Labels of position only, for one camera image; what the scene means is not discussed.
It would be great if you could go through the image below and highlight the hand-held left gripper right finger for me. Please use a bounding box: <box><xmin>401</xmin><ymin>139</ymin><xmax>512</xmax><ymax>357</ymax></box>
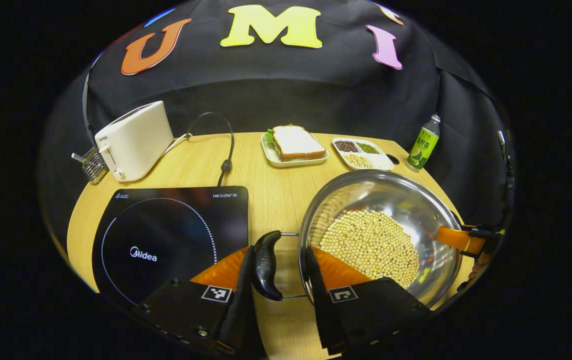
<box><xmin>306</xmin><ymin>246</ymin><xmax>432</xmax><ymax>357</ymax></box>

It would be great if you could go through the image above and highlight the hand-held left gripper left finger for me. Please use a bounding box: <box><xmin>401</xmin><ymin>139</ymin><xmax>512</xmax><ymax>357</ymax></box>
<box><xmin>133</xmin><ymin>245</ymin><xmax>257</xmax><ymax>357</ymax></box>

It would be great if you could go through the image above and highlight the stainless steel pot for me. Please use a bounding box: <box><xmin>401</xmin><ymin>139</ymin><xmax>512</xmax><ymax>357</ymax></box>
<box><xmin>252</xmin><ymin>169</ymin><xmax>464</xmax><ymax>311</ymax></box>

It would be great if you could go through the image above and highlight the black induction cooktop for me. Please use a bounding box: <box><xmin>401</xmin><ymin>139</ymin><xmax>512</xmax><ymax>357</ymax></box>
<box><xmin>91</xmin><ymin>186</ymin><xmax>250</xmax><ymax>307</ymax></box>

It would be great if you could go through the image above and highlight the pile of soybeans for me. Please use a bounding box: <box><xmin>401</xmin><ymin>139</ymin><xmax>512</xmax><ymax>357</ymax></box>
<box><xmin>318</xmin><ymin>209</ymin><xmax>421</xmax><ymax>289</ymax></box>

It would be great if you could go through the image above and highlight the green tea bottle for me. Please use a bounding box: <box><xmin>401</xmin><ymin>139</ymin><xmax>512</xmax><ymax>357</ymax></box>
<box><xmin>407</xmin><ymin>114</ymin><xmax>441</xmax><ymax>170</ymax></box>

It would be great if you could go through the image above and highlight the white divided bean tray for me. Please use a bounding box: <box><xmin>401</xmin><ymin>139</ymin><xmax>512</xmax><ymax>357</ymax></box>
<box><xmin>332</xmin><ymin>137</ymin><xmax>395</xmax><ymax>171</ymax></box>

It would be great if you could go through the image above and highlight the white rectangular plate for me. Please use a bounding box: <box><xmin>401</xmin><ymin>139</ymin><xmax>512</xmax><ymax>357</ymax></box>
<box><xmin>261</xmin><ymin>133</ymin><xmax>330</xmax><ymax>168</ymax></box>

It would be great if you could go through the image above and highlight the sandwich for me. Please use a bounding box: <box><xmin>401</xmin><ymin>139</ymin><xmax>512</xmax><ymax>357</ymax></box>
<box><xmin>266</xmin><ymin>124</ymin><xmax>327</xmax><ymax>162</ymax></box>

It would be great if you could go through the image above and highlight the white toaster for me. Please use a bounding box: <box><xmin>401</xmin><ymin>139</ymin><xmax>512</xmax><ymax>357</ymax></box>
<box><xmin>94</xmin><ymin>100</ymin><xmax>175</xmax><ymax>183</ymax></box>

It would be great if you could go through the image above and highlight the black power cable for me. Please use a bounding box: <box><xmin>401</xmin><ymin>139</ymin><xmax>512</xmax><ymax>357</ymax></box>
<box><xmin>186</xmin><ymin>112</ymin><xmax>235</xmax><ymax>188</ymax></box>

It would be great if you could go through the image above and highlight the white toaster cord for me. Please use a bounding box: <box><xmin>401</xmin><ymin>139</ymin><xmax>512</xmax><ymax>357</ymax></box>
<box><xmin>162</xmin><ymin>132</ymin><xmax>190</xmax><ymax>157</ymax></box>

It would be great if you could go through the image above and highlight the wire utensil holder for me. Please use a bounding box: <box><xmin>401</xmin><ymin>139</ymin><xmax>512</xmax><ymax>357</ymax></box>
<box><xmin>82</xmin><ymin>146</ymin><xmax>110</xmax><ymax>185</ymax></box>

